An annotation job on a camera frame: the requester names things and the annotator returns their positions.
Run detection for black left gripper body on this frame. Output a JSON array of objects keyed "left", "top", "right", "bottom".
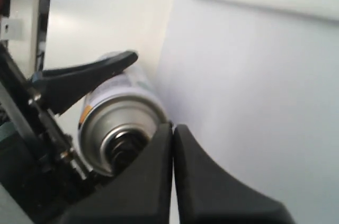
[{"left": 1, "top": 47, "right": 108, "bottom": 223}]

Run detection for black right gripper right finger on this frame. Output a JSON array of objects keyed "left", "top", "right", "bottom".
[{"left": 173, "top": 124, "right": 291, "bottom": 223}]

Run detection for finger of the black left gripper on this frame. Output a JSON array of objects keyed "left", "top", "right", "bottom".
[{"left": 31, "top": 50, "right": 138, "bottom": 114}]

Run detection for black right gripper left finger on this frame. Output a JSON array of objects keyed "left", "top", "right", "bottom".
[{"left": 60, "top": 123, "right": 173, "bottom": 223}]

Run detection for white spray can coloured dots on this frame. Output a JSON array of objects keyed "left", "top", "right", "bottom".
[{"left": 74, "top": 61, "right": 169, "bottom": 177}]

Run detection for white paper sheet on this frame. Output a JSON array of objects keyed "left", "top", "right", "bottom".
[{"left": 158, "top": 0, "right": 338, "bottom": 218}]

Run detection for metal frame at table edge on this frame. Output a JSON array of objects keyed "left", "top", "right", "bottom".
[{"left": 1, "top": 0, "right": 50, "bottom": 77}]

